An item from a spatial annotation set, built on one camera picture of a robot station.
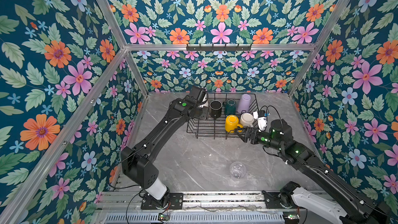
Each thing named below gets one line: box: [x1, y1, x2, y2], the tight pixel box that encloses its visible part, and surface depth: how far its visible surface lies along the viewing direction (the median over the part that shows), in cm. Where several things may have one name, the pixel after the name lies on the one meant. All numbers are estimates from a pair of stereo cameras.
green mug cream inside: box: [222, 99, 237, 116], surface depth 99 cm
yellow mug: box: [224, 114, 244, 134], surface depth 92 cm
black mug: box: [209, 100, 223, 119], surface depth 98 cm
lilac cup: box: [237, 93, 252, 114], surface depth 101 cm
